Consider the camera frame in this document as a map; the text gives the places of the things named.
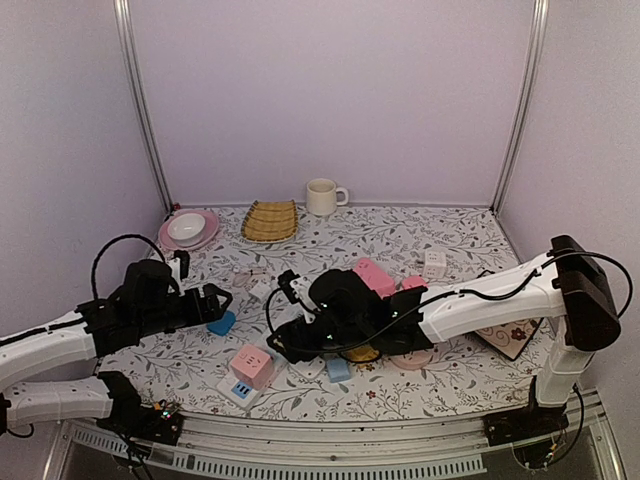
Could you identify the floral square tray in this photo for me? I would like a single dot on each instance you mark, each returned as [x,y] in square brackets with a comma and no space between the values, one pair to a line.
[510,339]

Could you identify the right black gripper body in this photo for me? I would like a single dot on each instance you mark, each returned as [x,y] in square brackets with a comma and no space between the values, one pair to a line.
[295,335]

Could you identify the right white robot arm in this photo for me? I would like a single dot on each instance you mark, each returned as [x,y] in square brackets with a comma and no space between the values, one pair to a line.
[566,282]

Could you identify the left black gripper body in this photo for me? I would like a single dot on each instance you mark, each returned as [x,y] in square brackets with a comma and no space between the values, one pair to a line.
[157,320]

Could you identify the left aluminium corner post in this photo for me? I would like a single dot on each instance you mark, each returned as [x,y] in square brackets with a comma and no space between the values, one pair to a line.
[124,26]

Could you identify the pink cube adapter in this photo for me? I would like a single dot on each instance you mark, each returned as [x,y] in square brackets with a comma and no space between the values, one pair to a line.
[252,366]

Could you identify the light blue plug adapter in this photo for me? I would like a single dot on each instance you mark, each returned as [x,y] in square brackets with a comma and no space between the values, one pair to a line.
[338,370]

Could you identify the cream ceramic mug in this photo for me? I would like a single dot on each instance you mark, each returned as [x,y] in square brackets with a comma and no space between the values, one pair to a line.
[324,196]

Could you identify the pink power strip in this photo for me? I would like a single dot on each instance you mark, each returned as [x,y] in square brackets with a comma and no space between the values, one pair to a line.
[374,277]

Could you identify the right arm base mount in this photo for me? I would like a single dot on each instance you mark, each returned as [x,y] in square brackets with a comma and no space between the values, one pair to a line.
[529,421]

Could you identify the aluminium corner post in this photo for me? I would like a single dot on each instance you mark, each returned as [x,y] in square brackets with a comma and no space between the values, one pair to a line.
[534,54]
[124,26]

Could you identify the white bowl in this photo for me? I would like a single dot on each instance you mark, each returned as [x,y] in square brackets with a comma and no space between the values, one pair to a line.
[187,229]

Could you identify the pink plate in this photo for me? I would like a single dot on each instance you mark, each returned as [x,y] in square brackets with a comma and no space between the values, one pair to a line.
[211,229]

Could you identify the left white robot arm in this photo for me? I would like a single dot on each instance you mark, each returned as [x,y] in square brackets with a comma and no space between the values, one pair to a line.
[35,351]

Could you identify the white power strip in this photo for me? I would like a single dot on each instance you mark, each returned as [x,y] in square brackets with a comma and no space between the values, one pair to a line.
[240,393]

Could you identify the yellow bamboo tray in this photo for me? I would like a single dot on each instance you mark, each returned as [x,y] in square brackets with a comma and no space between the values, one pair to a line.
[270,222]

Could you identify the white floral cube adapter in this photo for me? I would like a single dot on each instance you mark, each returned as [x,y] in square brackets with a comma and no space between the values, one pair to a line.
[434,265]

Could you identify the white charger with prongs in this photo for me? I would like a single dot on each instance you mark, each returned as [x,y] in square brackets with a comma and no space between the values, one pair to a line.
[260,291]

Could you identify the small pink plug adapter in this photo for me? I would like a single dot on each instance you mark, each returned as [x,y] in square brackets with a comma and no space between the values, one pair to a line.
[413,282]

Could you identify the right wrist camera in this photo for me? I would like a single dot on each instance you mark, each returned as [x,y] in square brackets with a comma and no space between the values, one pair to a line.
[295,285]

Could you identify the cyan cube adapter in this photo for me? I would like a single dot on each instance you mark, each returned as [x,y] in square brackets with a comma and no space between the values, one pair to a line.
[222,326]

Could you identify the right aluminium corner post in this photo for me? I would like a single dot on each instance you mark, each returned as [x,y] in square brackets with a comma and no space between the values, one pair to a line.
[534,54]

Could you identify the yellow cube adapter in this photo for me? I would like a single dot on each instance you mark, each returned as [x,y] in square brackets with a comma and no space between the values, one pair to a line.
[362,356]

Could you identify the aluminium front rail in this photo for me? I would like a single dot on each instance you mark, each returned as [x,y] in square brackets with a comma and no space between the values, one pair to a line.
[376,428]

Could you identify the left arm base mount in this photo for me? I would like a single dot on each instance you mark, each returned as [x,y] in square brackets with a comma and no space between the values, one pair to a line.
[129,416]

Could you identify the round pink socket hub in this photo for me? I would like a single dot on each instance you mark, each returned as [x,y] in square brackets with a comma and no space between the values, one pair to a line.
[412,361]

